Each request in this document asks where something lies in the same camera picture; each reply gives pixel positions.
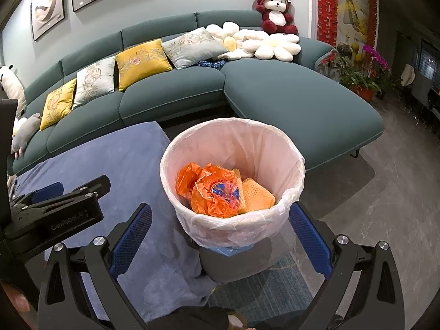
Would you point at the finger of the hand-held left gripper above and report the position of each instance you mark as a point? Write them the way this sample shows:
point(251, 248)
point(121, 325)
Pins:
point(48, 192)
point(99, 184)

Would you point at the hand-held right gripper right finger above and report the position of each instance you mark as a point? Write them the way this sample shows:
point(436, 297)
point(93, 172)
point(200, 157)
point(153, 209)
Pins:
point(309, 240)

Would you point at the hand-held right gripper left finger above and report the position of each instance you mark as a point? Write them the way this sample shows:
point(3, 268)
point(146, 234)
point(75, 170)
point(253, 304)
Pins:
point(132, 244)

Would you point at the orange waffle cloth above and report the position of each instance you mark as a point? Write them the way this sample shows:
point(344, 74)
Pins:
point(257, 196)

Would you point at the grey trash bin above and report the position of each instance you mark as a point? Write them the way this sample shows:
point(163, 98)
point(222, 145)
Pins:
point(240, 264)

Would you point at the orange plastic bag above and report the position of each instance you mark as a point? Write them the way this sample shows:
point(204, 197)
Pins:
point(209, 192)

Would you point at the white plastic bin liner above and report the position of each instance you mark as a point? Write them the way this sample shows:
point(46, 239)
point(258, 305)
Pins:
point(268, 151)

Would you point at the person's left hand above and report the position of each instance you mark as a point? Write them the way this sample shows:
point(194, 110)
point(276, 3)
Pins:
point(20, 302)

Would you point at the blue blanket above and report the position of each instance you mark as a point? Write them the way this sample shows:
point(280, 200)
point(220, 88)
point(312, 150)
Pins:
point(103, 158)

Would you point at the teal patterned rug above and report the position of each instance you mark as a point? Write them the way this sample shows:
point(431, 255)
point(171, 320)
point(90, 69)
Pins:
point(275, 292)

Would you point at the grey plush mouse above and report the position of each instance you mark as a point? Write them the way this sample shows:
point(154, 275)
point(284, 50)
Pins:
point(27, 132)

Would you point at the white flower cushion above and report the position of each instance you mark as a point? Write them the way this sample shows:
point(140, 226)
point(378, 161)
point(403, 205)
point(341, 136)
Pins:
point(228, 41)
point(20, 125)
point(275, 46)

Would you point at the yellow embroidered pillow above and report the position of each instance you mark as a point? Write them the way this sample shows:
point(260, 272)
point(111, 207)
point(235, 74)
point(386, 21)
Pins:
point(56, 106)
point(141, 63)

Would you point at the dark cloth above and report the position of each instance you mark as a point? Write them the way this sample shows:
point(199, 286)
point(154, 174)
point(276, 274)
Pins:
point(192, 319)

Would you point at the grey embroidered pillow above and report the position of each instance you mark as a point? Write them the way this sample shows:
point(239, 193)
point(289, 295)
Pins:
point(192, 48)
point(92, 82)

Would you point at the white plush toy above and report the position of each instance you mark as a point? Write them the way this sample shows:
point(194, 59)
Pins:
point(12, 89)

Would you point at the green curved sofa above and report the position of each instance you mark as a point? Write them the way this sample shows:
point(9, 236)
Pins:
point(275, 103)

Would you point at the blue beaded item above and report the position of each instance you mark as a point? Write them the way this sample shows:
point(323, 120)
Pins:
point(209, 64)

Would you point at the green potted plant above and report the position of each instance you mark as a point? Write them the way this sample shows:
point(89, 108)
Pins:
point(357, 75)

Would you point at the grey abstract framed painting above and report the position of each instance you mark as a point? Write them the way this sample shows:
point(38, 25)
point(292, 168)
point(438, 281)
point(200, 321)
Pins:
point(48, 7)

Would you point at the white draped cloth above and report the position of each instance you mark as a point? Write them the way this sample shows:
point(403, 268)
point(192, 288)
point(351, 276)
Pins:
point(409, 74)

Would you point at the purple orchid plant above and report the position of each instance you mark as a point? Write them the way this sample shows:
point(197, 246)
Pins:
point(376, 56)

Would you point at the red teddy bear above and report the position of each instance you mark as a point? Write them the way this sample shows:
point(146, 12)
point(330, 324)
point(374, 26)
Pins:
point(276, 10)

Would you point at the red wall decoration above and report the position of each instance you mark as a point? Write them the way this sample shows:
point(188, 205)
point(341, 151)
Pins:
point(326, 7)

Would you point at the golden wall painting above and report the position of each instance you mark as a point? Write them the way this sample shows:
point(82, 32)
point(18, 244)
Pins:
point(355, 7)

